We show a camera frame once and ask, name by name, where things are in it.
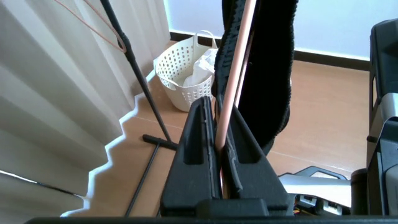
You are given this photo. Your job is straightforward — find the beige curtain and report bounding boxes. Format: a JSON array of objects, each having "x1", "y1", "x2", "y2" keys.
[{"x1": 0, "y1": 0, "x2": 171, "y2": 224}]

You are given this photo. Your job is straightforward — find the black shorts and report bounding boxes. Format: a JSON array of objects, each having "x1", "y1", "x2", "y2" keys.
[{"x1": 211, "y1": 0, "x2": 299, "y2": 156}]

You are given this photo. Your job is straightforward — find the white garment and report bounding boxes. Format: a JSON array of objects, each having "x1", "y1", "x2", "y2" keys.
[{"x1": 182, "y1": 48, "x2": 218, "y2": 88}]

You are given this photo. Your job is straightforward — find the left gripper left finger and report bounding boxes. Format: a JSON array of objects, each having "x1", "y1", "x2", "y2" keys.
[{"x1": 160, "y1": 95, "x2": 222, "y2": 217}]

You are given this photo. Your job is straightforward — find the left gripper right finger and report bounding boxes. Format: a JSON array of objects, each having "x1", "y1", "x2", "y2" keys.
[{"x1": 220, "y1": 106, "x2": 292, "y2": 217}]

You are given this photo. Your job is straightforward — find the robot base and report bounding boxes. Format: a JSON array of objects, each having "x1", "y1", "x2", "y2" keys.
[{"x1": 278, "y1": 18, "x2": 398, "y2": 217}]

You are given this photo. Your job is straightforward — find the white laundry basket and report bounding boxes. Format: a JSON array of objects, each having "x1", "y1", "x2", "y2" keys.
[{"x1": 154, "y1": 30, "x2": 219, "y2": 113}]

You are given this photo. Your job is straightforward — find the black clothes rack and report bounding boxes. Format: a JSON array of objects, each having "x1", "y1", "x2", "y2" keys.
[{"x1": 99, "y1": 0, "x2": 180, "y2": 217}]

